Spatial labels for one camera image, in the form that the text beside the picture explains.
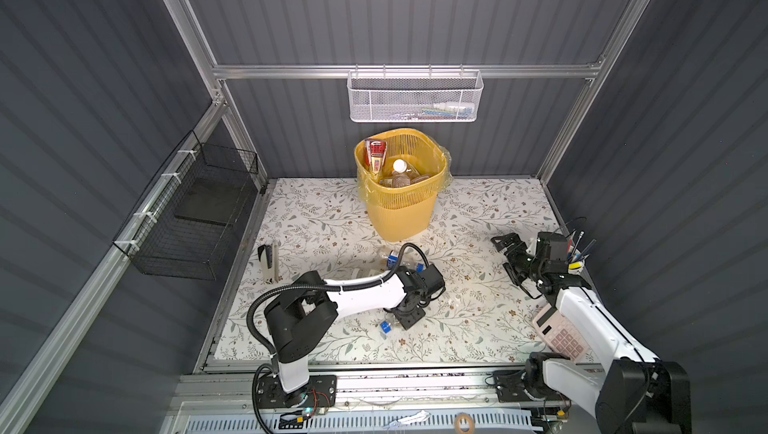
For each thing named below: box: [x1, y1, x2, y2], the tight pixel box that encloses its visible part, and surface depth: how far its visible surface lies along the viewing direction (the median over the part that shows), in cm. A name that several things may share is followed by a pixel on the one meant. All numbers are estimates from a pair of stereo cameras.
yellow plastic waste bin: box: [354, 128, 448, 243], surface depth 92 cm
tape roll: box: [454, 412, 475, 434], surface depth 71 cm
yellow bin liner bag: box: [354, 128, 453, 210], surface depth 90 cm
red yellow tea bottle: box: [365, 138, 388, 180], surface depth 91 cm
